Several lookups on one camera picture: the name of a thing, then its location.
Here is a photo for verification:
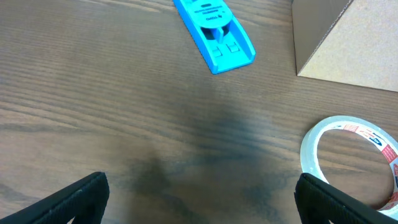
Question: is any brown cardboard box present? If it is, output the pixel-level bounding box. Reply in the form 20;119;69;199
292;0;397;91

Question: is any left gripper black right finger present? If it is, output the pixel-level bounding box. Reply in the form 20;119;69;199
294;173;397;224

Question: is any blue magnetic whiteboard duster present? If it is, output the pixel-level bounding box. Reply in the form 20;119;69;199
174;0;256;75

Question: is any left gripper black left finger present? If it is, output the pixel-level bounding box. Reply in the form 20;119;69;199
1;172;109;224

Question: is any large clear tape roll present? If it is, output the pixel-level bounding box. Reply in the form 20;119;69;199
300;116;397;220

